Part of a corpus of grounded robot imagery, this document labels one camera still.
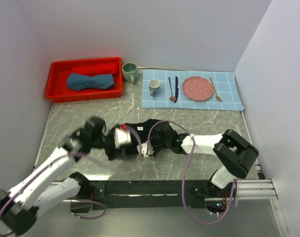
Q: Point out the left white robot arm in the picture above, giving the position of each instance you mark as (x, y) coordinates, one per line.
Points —
(24, 203)

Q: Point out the black t shirt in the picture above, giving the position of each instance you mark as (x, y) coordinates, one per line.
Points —
(128, 151)

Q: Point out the red plastic bin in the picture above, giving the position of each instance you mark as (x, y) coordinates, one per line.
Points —
(56, 87)

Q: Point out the pink dotted plate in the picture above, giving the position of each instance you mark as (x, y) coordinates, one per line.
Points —
(197, 88)

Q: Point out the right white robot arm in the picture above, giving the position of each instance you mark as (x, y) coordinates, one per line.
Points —
(236, 154)

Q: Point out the green ceramic mug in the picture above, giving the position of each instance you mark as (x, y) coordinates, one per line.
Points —
(130, 72)

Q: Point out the grey white mug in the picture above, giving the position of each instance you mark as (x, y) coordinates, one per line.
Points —
(154, 86)

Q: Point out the blue rolled t shirt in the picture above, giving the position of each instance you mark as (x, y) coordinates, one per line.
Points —
(79, 82)

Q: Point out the blue handled knife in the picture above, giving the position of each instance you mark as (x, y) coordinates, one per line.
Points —
(176, 87)

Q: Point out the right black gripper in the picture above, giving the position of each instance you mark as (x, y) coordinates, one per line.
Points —
(152, 139)

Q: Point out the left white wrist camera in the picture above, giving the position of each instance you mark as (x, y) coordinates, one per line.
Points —
(122, 136)

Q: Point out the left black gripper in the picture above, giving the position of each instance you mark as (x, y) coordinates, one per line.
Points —
(109, 152)

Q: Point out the blue grid placemat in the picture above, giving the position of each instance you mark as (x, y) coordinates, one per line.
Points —
(224, 83)

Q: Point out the blue handled spoon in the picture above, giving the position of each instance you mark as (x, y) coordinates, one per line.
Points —
(172, 97)

